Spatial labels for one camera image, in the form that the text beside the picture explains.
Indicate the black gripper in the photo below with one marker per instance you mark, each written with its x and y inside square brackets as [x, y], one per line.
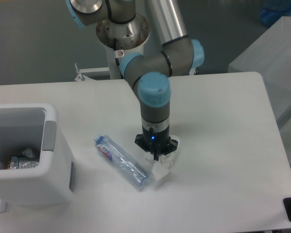
[156, 141]

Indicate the white wrapper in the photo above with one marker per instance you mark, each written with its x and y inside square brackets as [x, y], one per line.
[161, 168]

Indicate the clear plastic water bottle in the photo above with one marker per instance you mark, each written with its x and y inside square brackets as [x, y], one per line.
[122, 161]

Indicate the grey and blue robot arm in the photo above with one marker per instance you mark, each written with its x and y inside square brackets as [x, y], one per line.
[179, 52]

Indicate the white trash can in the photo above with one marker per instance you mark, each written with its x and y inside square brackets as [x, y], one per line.
[32, 130]

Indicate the blue object on floor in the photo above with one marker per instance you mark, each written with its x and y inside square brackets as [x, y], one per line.
[273, 10]

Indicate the white pedestal base frame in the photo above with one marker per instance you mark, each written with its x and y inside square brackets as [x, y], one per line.
[99, 73]

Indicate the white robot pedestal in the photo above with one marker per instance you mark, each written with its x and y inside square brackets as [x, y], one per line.
[121, 39]

